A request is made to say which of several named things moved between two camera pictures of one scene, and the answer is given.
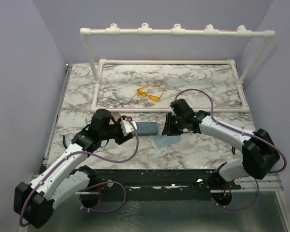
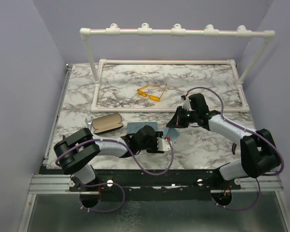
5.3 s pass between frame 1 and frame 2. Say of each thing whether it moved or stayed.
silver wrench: stayed
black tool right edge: stayed
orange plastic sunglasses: stayed
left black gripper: moved
